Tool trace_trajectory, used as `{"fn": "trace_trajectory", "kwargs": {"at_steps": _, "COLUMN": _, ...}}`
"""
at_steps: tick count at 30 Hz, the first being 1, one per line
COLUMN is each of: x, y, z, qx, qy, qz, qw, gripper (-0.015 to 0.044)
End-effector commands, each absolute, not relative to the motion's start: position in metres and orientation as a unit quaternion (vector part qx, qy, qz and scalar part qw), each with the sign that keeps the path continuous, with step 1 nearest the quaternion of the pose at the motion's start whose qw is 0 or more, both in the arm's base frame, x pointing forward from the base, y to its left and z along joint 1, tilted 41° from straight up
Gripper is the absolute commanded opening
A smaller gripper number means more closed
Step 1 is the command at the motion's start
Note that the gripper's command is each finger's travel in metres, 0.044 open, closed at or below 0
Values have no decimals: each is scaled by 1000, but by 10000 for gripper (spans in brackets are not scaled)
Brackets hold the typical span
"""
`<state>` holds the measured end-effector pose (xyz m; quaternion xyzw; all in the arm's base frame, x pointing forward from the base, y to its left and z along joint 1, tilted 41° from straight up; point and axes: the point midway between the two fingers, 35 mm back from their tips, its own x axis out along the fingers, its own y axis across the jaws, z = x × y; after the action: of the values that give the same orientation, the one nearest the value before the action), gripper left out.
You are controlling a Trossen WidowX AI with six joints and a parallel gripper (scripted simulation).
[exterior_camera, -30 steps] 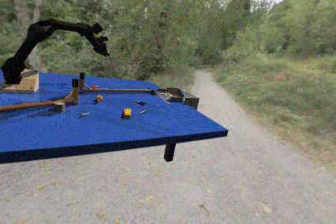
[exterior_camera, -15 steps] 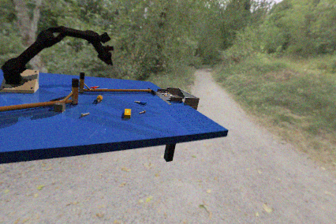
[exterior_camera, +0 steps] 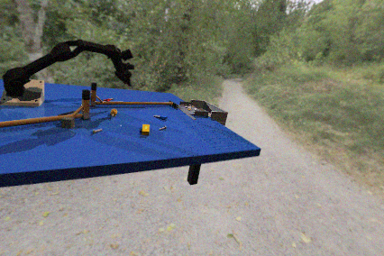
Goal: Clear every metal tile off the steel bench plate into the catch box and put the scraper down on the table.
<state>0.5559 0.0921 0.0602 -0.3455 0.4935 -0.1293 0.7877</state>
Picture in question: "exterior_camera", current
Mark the long wooden pole with black end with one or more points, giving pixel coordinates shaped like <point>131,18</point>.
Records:
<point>84,114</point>

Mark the orange long-handled scraper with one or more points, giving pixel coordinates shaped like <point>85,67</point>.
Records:
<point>94,103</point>

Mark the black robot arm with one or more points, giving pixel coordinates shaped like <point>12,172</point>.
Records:
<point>15,79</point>

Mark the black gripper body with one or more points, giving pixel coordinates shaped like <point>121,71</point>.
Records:
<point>121,70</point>

